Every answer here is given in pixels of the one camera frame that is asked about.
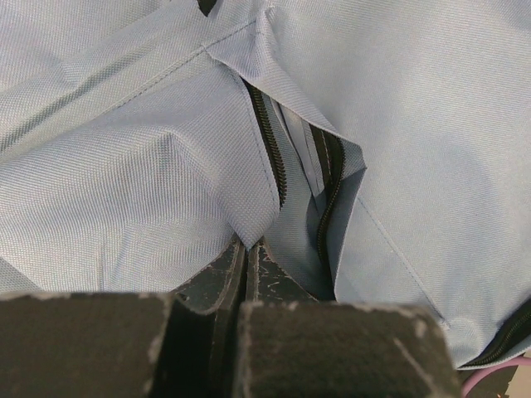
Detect blue grey backpack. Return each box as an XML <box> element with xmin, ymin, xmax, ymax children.
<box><xmin>1</xmin><ymin>1</ymin><xmax>530</xmax><ymax>369</ymax></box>

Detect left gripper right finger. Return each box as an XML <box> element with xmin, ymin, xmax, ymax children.
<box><xmin>231</xmin><ymin>241</ymin><xmax>460</xmax><ymax>397</ymax></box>

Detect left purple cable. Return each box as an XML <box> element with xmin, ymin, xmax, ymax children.
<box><xmin>460</xmin><ymin>356</ymin><xmax>531</xmax><ymax>397</ymax></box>

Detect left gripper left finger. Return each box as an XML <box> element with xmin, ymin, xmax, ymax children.
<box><xmin>1</xmin><ymin>242</ymin><xmax>245</xmax><ymax>397</ymax></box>

